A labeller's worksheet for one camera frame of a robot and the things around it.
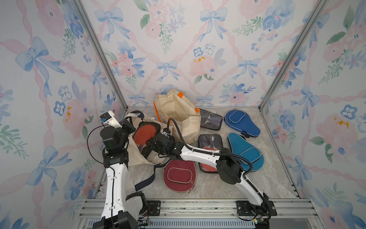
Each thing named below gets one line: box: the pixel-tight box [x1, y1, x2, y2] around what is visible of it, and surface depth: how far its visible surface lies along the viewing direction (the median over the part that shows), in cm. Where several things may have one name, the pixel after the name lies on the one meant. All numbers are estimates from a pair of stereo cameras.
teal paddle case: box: [227, 132, 265, 172], surface depth 92 cm
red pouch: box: [162, 159, 197, 193], surface depth 82 cm
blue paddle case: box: [224, 109, 261, 138], surface depth 109 cm
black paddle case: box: [199, 108, 224, 131], surface depth 112 cm
